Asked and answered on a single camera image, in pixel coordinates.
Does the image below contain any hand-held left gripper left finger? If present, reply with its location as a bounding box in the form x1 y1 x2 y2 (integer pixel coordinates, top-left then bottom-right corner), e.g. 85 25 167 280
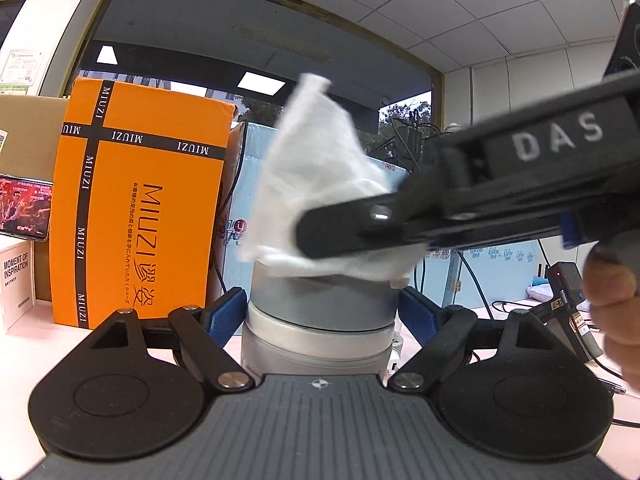
87 286 254 394

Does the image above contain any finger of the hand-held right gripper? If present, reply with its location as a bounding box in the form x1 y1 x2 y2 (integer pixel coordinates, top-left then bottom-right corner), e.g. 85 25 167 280
296 191 442 261

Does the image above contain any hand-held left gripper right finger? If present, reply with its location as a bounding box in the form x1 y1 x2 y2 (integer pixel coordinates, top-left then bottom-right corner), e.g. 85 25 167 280
387 286 551 394

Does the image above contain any white tissue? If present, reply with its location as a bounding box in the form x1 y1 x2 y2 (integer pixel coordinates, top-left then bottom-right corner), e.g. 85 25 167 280
237 72 432 289

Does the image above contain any light grey round container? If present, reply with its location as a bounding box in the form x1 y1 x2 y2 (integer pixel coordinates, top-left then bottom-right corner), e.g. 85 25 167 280
240 257 401 376

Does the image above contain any person's right hand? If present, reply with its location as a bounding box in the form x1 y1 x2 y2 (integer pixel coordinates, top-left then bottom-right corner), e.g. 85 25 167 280
585 248 640 392

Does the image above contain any light blue printed box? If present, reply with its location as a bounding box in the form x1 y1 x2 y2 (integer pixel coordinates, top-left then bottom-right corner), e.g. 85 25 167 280
215 120 557 312

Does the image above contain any row of black chargers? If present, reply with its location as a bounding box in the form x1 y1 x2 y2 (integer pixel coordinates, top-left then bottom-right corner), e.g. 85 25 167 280
389 109 453 162

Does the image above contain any small black charger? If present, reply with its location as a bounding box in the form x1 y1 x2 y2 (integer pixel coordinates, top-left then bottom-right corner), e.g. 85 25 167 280
545 261 586 306

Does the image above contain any orange box with black tape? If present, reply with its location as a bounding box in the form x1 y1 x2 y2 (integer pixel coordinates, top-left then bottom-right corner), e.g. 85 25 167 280
52 77 239 332

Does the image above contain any white box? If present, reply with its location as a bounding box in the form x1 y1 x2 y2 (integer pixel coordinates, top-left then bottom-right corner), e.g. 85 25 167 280
0 235 37 334

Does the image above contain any smartphone with lit screen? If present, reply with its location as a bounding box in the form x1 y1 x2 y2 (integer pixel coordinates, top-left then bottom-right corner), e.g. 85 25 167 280
0 174 55 242

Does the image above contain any brown cardboard box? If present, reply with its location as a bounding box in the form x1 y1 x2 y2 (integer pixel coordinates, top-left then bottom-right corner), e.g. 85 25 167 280
0 95 69 182

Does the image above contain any green bordered wall notice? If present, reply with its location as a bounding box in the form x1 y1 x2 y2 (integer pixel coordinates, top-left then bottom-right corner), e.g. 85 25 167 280
0 49 44 94

